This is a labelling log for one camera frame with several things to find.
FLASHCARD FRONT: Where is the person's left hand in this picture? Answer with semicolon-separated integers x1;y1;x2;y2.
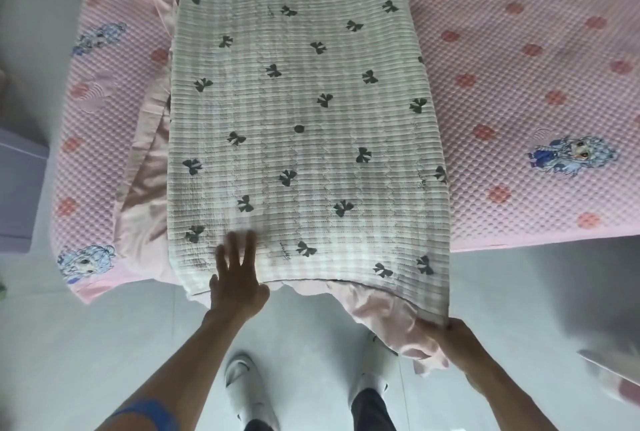
209;231;271;326

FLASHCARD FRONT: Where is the person's right hand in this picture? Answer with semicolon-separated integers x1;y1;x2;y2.
414;318;497;392

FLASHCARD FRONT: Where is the white checked bow-print quilt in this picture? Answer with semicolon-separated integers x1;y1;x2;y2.
166;0;451;326

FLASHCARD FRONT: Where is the person's left forearm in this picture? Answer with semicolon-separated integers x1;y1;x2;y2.
95;310;253;431

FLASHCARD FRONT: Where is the person's right forearm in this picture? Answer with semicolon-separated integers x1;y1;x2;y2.
466;365;562;431

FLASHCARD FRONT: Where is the white right slipper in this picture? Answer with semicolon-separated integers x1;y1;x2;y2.
350;330;402;399

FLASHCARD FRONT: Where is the white slipper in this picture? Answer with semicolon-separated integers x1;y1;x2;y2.
350;330;402;399
224;354;279;431

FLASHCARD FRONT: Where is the white left slipper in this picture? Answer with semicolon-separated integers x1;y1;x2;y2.
224;354;279;431

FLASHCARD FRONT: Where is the dark right trouser leg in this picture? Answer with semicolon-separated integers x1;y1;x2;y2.
351;388;397;431

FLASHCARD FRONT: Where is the pink satin ruffled sheet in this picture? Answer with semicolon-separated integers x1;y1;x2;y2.
114;0;451;377

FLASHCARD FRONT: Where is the white and pink plastic item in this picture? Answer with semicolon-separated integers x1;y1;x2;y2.
576;345;640;407

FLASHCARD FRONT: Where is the pink cartoon-print bed mat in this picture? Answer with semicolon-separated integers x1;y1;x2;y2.
50;0;640;304

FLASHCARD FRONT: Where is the lavender cabinet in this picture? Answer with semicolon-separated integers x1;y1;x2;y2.
0;127;49;241

